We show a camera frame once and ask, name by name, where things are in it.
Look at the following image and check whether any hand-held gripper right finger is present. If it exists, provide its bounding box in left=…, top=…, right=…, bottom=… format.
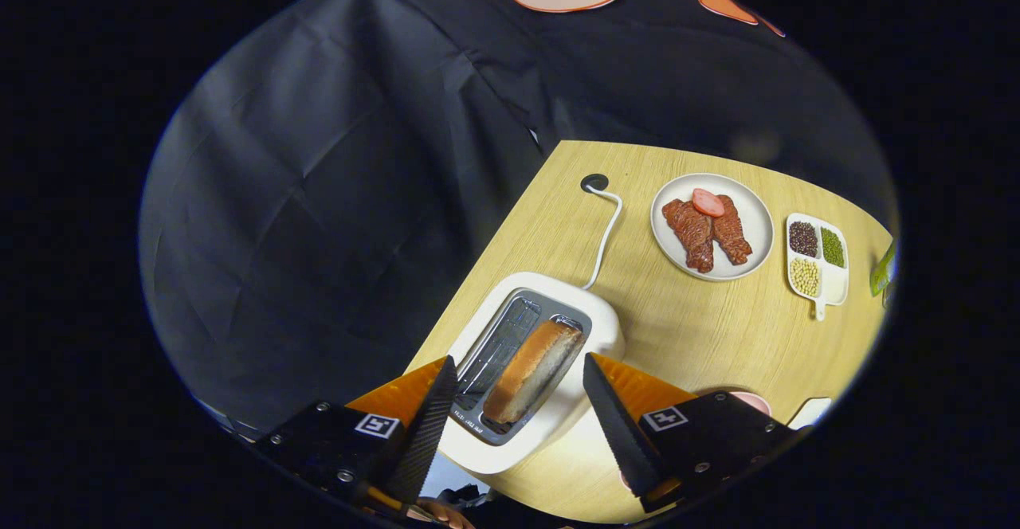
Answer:
left=583, top=352, right=798, bottom=514

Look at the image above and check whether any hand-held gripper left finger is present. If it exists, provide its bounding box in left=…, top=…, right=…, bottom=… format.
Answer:
left=253, top=355, right=459, bottom=506

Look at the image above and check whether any toasted bread slice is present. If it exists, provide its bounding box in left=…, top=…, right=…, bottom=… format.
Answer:
left=483, top=319, right=584, bottom=425

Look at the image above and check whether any cream toaster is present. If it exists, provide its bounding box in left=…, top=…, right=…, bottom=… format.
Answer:
left=437, top=272, right=626, bottom=476

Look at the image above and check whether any pink plate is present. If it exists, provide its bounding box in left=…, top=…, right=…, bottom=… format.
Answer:
left=729, top=390, right=772, bottom=418

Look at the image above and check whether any white plate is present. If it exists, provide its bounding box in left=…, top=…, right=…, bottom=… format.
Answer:
left=787, top=398, right=834, bottom=430

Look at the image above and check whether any pile of yellow soybeans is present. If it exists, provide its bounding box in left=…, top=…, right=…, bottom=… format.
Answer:
left=789, top=257, right=822, bottom=298

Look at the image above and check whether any red sausage slice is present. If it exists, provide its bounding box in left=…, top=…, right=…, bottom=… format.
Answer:
left=691, top=188, right=727, bottom=218

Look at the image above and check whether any beige round plate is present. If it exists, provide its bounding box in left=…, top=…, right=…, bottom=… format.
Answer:
left=650, top=173, right=775, bottom=283

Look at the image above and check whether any black backdrop cloth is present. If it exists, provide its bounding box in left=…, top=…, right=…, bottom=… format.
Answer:
left=139, top=0, right=897, bottom=442

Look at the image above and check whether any white divided dish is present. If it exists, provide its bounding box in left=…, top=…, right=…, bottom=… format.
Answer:
left=786, top=212, right=850, bottom=322

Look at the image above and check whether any pile of dark beans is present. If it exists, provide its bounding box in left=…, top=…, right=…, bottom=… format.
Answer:
left=788, top=221, right=819, bottom=258

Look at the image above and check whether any silver bottle with green label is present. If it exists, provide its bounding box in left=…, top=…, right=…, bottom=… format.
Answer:
left=869, top=238, right=900, bottom=299

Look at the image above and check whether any white toaster cable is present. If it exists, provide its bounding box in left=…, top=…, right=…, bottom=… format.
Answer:
left=582, top=185, right=623, bottom=291

